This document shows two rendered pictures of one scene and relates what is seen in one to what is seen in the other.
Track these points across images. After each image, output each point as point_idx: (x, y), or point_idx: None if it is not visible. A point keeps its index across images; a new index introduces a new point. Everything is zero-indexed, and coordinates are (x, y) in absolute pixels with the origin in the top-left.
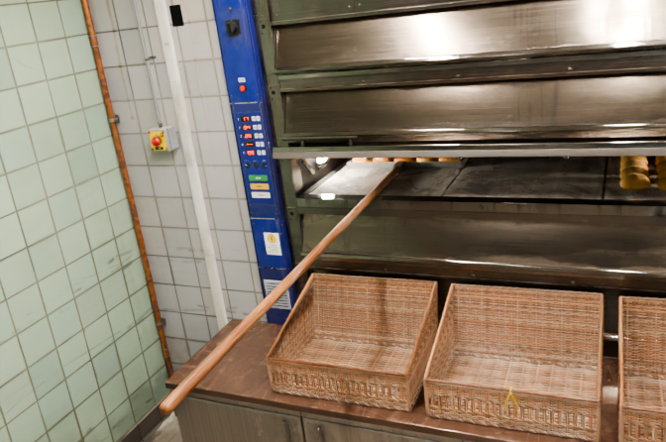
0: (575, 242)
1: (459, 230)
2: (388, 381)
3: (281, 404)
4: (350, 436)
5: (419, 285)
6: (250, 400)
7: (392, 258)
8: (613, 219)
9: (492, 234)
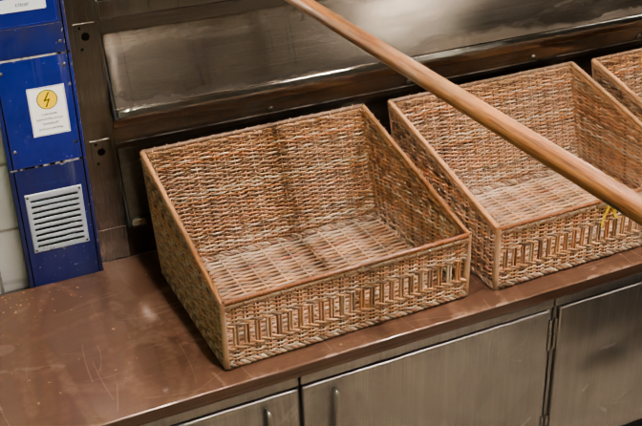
0: None
1: (390, 9)
2: (442, 255)
3: (267, 379)
4: (387, 378)
5: (339, 117)
6: (199, 403)
7: (300, 78)
8: None
9: (437, 6)
